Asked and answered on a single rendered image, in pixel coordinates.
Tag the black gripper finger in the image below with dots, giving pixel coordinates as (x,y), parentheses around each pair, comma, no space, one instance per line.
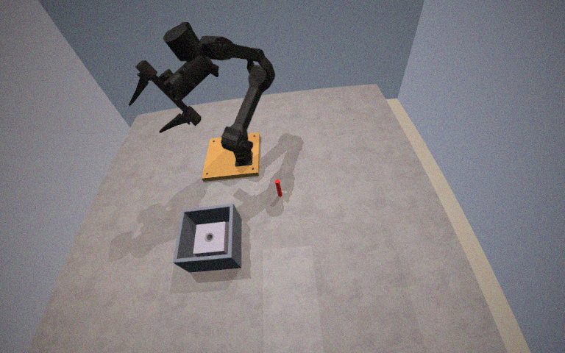
(142,83)
(176,121)

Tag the white square plate with hole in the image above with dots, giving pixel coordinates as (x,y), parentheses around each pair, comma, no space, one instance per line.
(211,239)

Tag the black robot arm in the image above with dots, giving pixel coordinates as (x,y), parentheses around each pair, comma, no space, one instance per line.
(198,55)

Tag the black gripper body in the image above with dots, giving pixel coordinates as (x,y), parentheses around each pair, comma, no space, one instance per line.
(181,83)

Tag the red peg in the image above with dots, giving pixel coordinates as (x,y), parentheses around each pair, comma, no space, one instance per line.
(277,182)

